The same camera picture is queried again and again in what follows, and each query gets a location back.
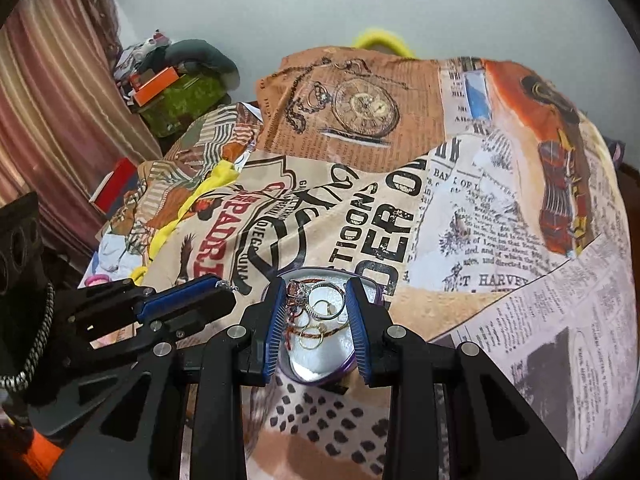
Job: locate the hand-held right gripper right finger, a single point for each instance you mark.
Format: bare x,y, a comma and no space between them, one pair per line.
357,325

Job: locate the striped orange cloth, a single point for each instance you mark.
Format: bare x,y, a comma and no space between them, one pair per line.
200,155

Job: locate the striped brown curtain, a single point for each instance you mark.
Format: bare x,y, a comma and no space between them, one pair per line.
55,110

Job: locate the orange box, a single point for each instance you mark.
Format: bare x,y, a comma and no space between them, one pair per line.
156,86

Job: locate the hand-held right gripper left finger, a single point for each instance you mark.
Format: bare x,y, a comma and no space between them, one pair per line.
275,320

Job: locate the purple heart-shaped tin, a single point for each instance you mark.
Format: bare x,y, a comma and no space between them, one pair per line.
320,367

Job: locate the white printed cloth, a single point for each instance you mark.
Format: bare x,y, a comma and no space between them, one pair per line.
122,255

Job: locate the small silver earring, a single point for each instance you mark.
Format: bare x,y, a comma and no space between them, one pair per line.
227,285

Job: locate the red box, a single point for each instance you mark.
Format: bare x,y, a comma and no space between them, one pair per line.
115,185

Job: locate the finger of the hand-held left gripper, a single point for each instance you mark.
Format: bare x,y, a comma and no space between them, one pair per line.
180,294
200,312

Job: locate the yellow hoop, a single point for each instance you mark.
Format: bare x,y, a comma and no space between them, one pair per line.
382,40

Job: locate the newspaper printed blanket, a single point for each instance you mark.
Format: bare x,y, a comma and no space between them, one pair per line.
475,210

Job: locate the yellow cloth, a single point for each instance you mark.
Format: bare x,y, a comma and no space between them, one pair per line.
200,195

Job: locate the dark purple pillow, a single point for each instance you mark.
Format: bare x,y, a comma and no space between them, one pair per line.
617,152

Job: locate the grey cloth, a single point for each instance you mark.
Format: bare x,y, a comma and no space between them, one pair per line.
205,55

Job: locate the pile of clothes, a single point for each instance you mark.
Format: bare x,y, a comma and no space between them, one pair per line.
140,55

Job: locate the pink toy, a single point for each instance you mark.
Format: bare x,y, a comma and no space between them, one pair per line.
97,278

